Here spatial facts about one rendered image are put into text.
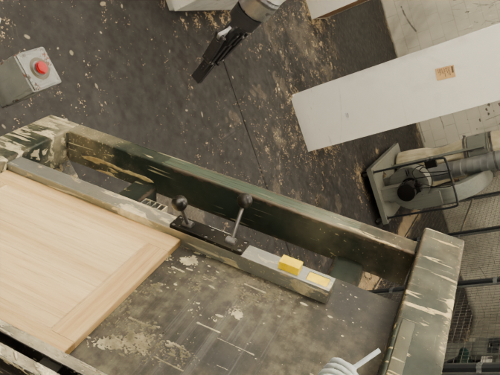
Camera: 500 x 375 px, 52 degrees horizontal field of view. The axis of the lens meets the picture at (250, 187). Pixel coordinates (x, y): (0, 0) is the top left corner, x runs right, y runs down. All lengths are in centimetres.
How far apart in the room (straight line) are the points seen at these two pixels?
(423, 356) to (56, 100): 237
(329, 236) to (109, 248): 57
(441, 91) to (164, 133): 243
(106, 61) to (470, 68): 289
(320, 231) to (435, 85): 344
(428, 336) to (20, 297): 81
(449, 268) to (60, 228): 92
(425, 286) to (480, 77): 360
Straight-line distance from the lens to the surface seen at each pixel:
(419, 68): 474
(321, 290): 119
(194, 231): 127
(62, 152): 175
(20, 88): 172
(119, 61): 338
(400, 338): 82
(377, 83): 483
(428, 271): 124
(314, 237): 142
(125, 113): 326
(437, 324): 112
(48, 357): 99
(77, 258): 125
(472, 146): 677
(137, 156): 159
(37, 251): 128
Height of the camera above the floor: 222
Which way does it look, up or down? 33 degrees down
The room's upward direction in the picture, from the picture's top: 76 degrees clockwise
